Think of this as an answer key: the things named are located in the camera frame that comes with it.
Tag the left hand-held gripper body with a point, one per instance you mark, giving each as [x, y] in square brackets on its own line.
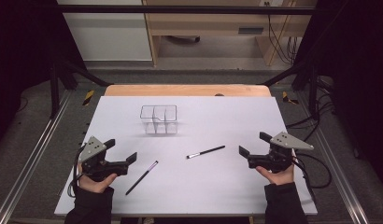
[92, 149]

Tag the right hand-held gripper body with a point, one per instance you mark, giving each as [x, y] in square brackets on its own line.
[281, 155]

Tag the black makeup brush silver ferrule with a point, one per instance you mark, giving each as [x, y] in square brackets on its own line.
[208, 151]

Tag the clear acrylic organizer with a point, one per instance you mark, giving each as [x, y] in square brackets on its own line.
[160, 119]

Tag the person's right hand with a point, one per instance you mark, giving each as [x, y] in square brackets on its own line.
[281, 179]

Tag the person's left hand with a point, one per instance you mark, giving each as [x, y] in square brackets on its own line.
[94, 186]

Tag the yellow black floor tape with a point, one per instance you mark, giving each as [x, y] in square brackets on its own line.
[287, 98]
[88, 97]

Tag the black metal stand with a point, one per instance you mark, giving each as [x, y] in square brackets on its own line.
[54, 90]
[313, 90]

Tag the wooden table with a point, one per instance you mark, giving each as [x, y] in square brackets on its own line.
[180, 90]

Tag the black curtain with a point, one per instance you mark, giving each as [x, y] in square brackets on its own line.
[357, 77]
[21, 62]

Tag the white cabinet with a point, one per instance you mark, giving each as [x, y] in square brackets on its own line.
[108, 34]

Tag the wooden desk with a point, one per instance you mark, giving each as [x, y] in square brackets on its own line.
[211, 25]

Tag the aluminium rail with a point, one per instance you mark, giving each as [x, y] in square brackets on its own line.
[339, 171]
[27, 161]

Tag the black metal frame bar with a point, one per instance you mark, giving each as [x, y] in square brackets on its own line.
[180, 10]

